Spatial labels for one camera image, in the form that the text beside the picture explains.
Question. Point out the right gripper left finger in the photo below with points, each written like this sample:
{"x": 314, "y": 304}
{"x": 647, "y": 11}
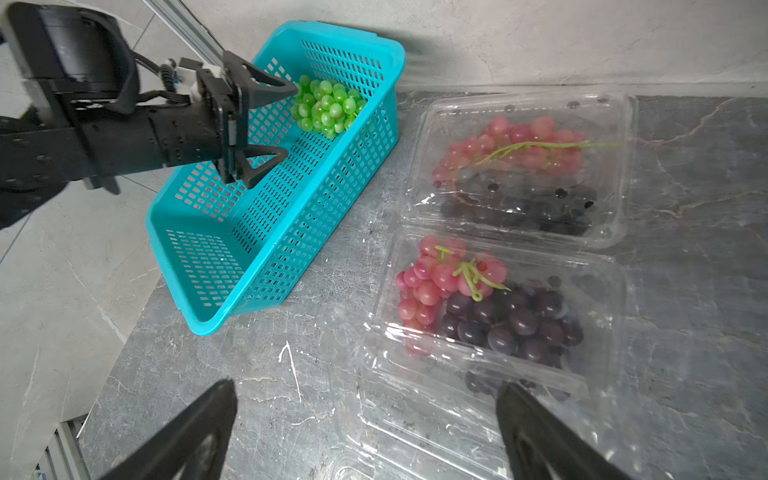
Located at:
{"x": 193, "y": 445}

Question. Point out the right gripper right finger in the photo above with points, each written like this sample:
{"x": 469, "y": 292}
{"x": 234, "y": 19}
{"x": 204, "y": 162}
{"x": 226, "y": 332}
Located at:
{"x": 573, "y": 441}

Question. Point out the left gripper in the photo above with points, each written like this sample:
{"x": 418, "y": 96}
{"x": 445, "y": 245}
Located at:
{"x": 125, "y": 131}

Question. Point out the teal plastic basket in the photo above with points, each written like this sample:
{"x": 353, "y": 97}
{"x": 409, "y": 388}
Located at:
{"x": 226, "y": 250}

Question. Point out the red grape bunch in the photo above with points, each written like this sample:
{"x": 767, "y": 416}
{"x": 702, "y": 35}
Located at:
{"x": 449, "y": 292}
{"x": 538, "y": 147}

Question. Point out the dark purple grape bunch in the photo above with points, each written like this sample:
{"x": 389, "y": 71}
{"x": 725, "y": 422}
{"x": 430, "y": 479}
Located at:
{"x": 554, "y": 209}

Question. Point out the clear plastic clamshell container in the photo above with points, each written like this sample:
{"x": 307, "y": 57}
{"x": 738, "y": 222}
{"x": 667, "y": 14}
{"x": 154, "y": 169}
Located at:
{"x": 608, "y": 115}

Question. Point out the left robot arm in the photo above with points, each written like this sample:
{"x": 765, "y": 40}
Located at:
{"x": 61, "y": 52}

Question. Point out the green grape bunch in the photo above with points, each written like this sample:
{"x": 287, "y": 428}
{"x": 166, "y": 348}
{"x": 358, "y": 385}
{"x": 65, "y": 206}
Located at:
{"x": 324, "y": 107}

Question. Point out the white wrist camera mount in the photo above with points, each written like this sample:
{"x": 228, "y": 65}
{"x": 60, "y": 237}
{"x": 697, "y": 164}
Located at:
{"x": 178, "y": 77}

